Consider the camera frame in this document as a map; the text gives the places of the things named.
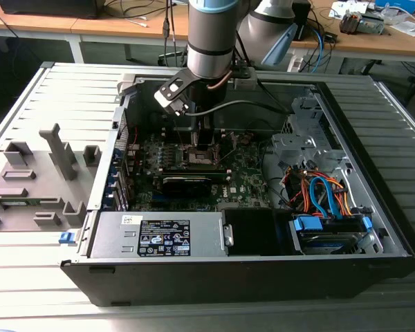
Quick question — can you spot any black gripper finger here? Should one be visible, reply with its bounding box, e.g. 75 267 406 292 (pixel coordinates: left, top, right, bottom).
199 116 216 146

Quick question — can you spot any metal socket cover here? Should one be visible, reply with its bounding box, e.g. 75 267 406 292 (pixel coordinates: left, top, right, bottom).
212 131 239 164

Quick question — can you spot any metal CPU locking lever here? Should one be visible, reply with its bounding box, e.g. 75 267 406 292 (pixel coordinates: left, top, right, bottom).
173 119 187 151
221 132 238 164

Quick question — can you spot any CPU socket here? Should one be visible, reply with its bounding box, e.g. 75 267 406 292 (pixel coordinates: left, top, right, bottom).
180 142 219 166

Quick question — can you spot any CPU cooler heatsink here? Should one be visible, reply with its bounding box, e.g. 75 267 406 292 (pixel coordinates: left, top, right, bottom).
338 9 363 35

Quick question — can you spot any green RAM stick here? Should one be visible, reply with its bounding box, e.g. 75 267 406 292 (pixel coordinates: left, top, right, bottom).
161 167 227 183
0 197 34 208

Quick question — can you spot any green motherboard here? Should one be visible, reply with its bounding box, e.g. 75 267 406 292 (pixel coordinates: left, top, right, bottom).
126 128 276 212

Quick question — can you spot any black chair base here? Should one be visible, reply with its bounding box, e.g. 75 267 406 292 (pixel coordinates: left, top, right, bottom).
157 48 192 68

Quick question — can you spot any silver metal drive cage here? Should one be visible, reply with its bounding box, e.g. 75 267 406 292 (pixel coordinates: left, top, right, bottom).
270 95 351 174

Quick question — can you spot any small black upright box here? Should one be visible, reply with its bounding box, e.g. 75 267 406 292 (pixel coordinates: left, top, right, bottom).
292 0 313 42

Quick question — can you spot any silver power supply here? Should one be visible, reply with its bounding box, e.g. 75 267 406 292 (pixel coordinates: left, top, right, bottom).
89 211 234 259

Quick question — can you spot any black grey PC case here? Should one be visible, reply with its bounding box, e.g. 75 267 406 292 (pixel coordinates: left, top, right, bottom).
59 71 415 308

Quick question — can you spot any grey parts rack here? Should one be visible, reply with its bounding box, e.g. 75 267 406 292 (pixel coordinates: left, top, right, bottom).
0 122 103 233

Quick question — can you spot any hard disk with blue carrier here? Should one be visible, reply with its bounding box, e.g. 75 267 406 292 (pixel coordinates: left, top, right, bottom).
289 213 374 257

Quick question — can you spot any white paper sheet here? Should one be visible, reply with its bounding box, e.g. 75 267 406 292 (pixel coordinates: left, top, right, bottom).
328 0 371 20

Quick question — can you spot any wooden desk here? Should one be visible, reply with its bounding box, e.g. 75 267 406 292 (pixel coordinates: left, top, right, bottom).
290 0 415 75
0 0 191 65

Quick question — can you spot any black computer box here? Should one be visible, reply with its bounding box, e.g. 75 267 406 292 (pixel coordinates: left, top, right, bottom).
0 0 102 20

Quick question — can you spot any grey drive unit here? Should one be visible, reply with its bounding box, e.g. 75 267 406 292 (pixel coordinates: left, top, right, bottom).
359 12 387 35

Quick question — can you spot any clear plastic bag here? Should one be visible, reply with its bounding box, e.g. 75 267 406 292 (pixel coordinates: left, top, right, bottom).
383 8 415 38

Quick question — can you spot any blue cardboard box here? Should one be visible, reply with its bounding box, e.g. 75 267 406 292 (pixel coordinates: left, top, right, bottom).
375 0 415 13

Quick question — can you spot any dark camera cable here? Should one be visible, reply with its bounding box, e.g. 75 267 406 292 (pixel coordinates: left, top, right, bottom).
185 98 288 116

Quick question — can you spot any white depth camera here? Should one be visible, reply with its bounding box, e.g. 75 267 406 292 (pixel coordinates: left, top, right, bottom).
154 68 192 118

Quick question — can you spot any grey case corner bracket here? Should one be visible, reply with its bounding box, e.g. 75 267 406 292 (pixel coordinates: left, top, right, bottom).
116 73 140 98

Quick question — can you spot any white cable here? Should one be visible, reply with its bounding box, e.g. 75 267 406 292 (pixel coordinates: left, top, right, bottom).
125 17 149 29

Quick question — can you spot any orange wire bundle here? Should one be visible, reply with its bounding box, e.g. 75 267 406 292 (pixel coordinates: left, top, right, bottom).
285 165 354 218

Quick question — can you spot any blue flat wire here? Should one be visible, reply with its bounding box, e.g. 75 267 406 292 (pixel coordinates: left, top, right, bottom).
309 175 347 221

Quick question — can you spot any blue network cable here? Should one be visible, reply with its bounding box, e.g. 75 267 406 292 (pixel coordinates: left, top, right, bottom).
311 26 330 74

